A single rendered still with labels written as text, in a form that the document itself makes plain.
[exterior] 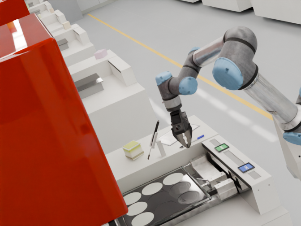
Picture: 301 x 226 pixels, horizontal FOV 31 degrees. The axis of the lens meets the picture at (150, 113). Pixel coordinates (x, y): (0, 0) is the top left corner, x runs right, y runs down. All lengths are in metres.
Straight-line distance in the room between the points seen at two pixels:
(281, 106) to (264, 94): 0.10
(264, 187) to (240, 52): 0.57
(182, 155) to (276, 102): 0.73
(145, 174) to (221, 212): 0.46
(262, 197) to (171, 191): 0.45
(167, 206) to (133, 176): 0.32
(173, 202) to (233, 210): 0.26
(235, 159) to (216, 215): 0.26
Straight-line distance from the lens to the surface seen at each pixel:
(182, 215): 2.33
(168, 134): 2.81
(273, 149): 4.42
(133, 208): 2.42
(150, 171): 2.58
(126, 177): 2.57
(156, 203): 2.38
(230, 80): 1.90
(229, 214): 2.28
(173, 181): 2.50
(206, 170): 2.53
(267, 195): 2.19
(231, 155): 2.42
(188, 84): 2.22
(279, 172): 4.10
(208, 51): 2.15
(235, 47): 1.91
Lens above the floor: 2.05
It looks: 20 degrees down
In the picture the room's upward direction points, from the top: 21 degrees counter-clockwise
